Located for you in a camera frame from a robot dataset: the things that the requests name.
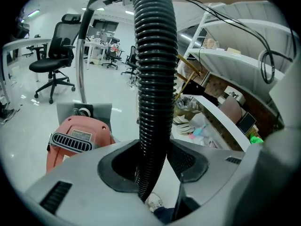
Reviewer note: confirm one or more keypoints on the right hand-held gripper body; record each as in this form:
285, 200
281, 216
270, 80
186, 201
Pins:
282, 173

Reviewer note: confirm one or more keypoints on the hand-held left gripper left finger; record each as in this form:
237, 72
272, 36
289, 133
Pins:
82, 196

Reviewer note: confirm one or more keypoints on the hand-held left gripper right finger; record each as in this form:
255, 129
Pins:
211, 173

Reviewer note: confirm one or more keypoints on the metal vacuum wand tube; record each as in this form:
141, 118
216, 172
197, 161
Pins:
81, 74

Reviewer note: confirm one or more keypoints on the red vacuum cleaner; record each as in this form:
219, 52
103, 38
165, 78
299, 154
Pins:
98, 135

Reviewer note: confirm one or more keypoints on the green red snack packet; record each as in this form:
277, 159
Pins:
255, 139

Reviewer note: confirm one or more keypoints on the teal plastic bag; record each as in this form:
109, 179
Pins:
200, 129

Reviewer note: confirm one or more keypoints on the white slipper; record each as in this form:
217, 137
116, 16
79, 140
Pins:
182, 120
185, 129

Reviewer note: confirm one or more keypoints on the black box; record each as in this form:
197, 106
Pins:
247, 123

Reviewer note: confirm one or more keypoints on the person's dark trousers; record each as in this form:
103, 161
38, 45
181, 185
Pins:
164, 215

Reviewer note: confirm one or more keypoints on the person's left shoe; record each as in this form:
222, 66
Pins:
154, 201

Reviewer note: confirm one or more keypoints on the brown box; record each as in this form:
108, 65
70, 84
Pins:
229, 109

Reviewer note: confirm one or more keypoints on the black bag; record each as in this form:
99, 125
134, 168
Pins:
200, 89

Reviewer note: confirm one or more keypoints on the grey metal plate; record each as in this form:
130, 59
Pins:
103, 112

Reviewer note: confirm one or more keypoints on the wooden shelf cart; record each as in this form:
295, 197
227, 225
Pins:
192, 79

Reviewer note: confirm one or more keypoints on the white metal shelving unit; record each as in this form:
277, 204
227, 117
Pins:
235, 60

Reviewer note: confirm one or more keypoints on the white desk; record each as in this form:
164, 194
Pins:
23, 42
94, 45

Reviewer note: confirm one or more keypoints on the black mesh office chair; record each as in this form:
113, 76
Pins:
63, 43

